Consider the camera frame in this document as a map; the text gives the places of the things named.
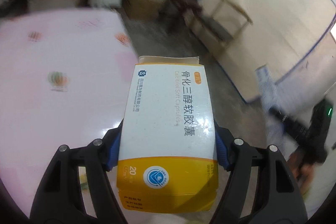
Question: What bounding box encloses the white mattress with blue piping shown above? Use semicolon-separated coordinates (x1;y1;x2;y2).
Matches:
197;0;336;104

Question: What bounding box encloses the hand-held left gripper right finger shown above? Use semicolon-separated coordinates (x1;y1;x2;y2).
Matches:
207;120;307;224

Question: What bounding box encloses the cardboard box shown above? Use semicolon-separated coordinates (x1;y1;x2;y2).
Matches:
123;0;159;21

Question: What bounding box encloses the dark wooden stool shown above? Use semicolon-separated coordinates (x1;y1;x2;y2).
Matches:
168;0;202;33

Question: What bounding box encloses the person's right hand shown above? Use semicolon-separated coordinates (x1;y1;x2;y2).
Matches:
287;147;320;193

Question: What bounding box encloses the white yellow medicine box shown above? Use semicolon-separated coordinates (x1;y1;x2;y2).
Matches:
116;55;219;214

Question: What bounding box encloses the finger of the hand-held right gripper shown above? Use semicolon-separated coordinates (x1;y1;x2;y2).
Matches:
269;106;313;146

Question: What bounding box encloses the small blue white box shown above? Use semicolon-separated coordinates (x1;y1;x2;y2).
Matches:
254;64;300;156

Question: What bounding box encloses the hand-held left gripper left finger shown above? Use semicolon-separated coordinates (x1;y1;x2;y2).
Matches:
29;119;129;224

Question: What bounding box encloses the wooden chair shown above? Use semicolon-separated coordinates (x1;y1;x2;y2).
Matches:
189;0;254;47

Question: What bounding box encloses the pink printed table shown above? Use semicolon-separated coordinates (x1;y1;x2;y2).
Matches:
0;9;139;219

